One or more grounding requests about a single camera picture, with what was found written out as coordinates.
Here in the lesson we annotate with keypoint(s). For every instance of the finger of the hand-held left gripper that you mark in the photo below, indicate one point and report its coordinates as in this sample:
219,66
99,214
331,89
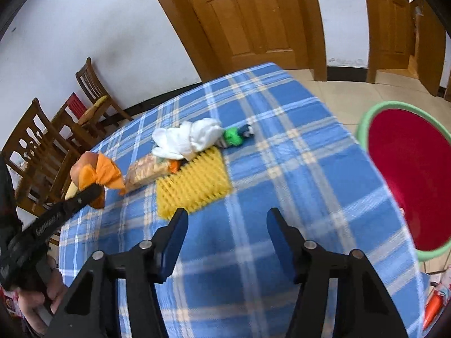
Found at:
82,199

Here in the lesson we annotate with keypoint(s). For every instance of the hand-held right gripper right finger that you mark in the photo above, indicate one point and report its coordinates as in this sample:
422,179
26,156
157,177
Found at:
282,246

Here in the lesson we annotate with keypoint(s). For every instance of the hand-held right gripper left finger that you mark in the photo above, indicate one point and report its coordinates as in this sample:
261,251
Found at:
172,246

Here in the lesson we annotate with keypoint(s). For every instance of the yellow foam net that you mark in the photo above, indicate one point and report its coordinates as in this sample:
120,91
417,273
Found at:
193,183

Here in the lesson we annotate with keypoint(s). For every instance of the red basin with green rim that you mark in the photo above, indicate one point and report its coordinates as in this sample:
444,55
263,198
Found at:
412,169

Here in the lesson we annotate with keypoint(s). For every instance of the person's left hand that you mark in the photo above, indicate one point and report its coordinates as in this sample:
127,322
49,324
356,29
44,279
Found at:
56,288

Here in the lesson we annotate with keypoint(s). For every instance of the pale yellow banana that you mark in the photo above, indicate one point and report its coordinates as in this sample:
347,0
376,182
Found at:
70,192

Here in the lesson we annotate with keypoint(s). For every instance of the apple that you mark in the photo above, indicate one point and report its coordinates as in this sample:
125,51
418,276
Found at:
86,158

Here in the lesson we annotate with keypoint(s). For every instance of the small wooden chair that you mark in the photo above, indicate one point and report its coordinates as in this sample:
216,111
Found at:
77,132

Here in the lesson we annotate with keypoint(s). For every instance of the clear snack packet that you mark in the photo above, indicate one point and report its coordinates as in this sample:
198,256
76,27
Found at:
146,170

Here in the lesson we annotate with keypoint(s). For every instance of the large wooden chair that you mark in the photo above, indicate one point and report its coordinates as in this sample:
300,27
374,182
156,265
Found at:
35,148

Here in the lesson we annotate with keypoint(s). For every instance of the blue plaid tablecloth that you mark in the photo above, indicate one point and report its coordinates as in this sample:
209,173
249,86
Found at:
282,169

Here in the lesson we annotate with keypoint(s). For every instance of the red board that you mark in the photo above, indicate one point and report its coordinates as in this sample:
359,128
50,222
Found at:
74,104

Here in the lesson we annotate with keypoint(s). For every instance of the white cloth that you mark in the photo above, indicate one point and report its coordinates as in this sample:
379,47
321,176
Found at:
190,137

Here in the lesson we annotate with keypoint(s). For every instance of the wooden chair with cushion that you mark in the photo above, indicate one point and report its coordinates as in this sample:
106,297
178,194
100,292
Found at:
91,81

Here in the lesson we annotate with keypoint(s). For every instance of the green black small bottle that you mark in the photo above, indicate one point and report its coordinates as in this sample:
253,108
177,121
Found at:
232,136

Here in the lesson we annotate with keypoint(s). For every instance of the closed wooden door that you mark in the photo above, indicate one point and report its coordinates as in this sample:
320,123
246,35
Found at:
253,17

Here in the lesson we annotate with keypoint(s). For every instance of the open wooden door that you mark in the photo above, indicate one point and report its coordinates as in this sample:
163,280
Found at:
387,21

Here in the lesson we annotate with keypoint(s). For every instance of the wooden door frame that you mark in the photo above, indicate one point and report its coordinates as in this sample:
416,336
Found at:
428,52
183,31

